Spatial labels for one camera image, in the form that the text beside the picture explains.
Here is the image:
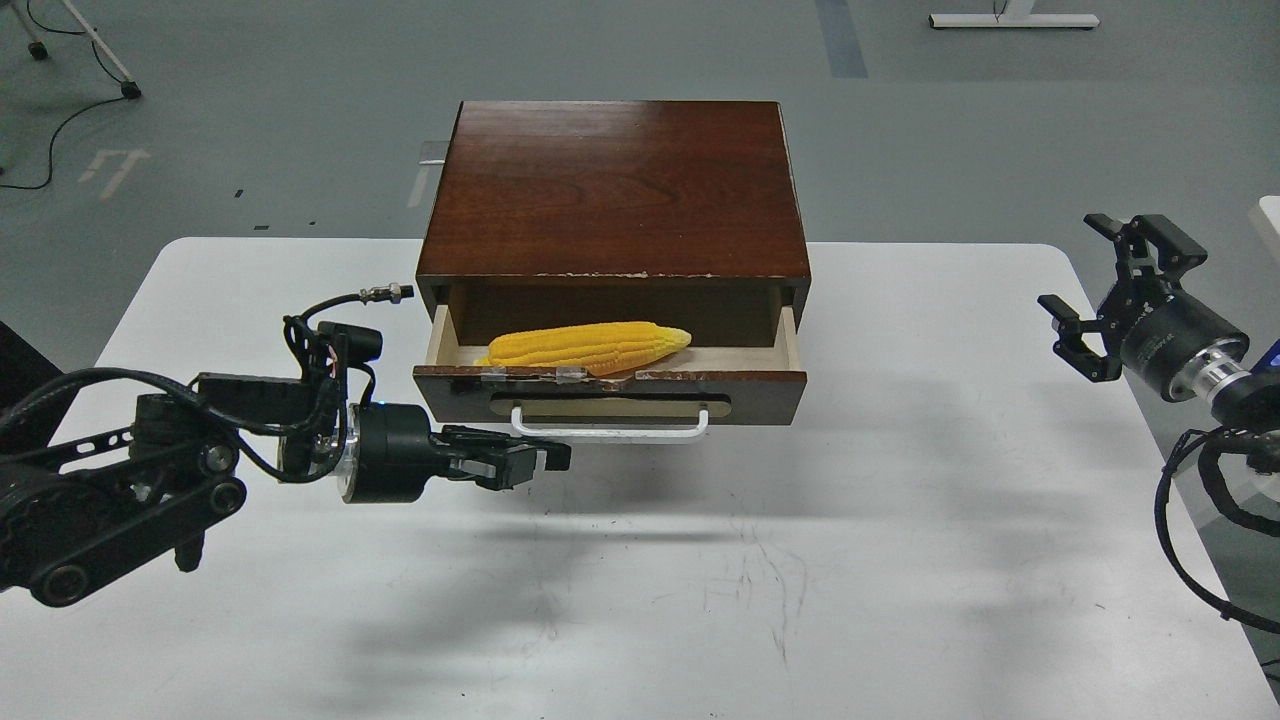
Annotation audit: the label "wooden drawer with white handle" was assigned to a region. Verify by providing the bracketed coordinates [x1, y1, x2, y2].
[412, 305, 806, 443]

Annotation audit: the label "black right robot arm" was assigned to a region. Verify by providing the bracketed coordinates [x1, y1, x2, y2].
[1038, 213, 1279, 634]

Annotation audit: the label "dark wooden cabinet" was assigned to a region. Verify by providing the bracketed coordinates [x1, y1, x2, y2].
[416, 100, 812, 345]

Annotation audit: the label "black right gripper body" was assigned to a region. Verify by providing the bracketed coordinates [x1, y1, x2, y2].
[1100, 270, 1251, 402]

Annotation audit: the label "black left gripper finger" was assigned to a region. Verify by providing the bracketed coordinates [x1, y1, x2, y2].
[442, 455, 539, 491]
[440, 425, 572, 471]

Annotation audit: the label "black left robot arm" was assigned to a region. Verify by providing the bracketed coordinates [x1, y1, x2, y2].
[1, 283, 571, 607]

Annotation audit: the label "white tripod legs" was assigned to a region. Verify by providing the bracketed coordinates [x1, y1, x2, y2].
[9, 1, 143, 101]

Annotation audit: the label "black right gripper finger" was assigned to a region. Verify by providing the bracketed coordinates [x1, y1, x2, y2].
[1084, 213, 1208, 301]
[1037, 293, 1123, 383]

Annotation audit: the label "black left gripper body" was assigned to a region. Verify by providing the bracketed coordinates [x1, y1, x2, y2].
[340, 404, 449, 503]

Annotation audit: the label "white stand base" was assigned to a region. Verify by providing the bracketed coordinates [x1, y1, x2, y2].
[928, 1, 1101, 31]

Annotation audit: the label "black floor cable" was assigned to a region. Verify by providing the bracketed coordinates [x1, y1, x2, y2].
[0, 0, 123, 191]

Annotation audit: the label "yellow corn cob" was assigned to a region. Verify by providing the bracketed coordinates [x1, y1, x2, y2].
[474, 322, 692, 377]

